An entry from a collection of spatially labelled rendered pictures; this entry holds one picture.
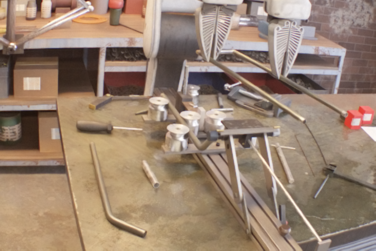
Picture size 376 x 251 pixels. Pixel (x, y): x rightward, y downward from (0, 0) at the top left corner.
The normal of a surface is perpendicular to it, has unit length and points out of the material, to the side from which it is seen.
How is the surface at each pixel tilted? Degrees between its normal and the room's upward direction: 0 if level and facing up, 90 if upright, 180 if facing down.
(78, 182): 0
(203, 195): 0
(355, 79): 90
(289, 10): 96
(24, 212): 0
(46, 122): 91
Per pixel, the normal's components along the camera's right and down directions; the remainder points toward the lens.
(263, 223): 0.11, -0.92
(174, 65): 0.18, 0.64
